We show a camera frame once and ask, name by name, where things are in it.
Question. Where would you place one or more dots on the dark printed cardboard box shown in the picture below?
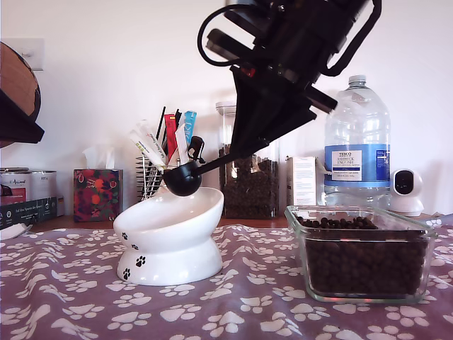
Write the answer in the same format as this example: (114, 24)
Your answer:
(24, 212)

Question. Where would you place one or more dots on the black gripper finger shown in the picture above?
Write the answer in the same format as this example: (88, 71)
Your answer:
(279, 120)
(247, 106)
(14, 124)

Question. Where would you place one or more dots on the small white round camera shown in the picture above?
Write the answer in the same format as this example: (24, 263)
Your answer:
(407, 205)

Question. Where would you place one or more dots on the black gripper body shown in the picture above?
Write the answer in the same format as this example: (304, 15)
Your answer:
(290, 60)

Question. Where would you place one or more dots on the purple paw print cloth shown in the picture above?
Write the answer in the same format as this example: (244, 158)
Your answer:
(247, 311)

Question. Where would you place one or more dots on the round brown wooden disc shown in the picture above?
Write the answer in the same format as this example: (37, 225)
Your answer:
(17, 71)

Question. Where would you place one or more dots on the white can red label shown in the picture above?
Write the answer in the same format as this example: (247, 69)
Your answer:
(14, 177)

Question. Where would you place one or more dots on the tall clear storage jar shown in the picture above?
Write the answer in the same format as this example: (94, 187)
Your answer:
(224, 131)

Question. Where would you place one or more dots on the white wall switch plate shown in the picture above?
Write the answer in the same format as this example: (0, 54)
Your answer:
(39, 49)

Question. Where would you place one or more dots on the rectangular clear glass container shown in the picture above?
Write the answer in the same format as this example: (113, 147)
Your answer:
(361, 300)

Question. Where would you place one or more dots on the white cardboard carton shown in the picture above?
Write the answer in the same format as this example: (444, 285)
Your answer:
(301, 177)

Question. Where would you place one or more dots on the brown kibble pile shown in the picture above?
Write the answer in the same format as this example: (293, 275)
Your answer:
(361, 262)

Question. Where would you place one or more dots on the floral tissue box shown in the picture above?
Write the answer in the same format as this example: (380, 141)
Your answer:
(99, 198)

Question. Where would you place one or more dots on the black plastic measuring scoop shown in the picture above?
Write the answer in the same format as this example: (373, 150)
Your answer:
(182, 182)

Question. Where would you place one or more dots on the white ceramic cat bowl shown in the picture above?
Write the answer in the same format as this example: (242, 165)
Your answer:
(170, 255)

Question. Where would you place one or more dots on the blue sachet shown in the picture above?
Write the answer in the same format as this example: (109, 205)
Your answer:
(190, 124)

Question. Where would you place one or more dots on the plain white sachet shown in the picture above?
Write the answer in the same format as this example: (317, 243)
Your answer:
(181, 145)

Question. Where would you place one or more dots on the brown kibble in jar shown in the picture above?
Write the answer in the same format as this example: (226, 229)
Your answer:
(247, 195)

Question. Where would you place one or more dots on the white tissue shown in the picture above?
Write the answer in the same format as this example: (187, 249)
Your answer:
(99, 157)

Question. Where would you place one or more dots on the large clear water bottle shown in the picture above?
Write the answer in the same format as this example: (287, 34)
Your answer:
(357, 134)

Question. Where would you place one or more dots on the small white flat object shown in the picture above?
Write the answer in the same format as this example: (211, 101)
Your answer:
(14, 232)

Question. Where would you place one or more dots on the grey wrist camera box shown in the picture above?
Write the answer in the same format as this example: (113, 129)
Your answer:
(247, 23)

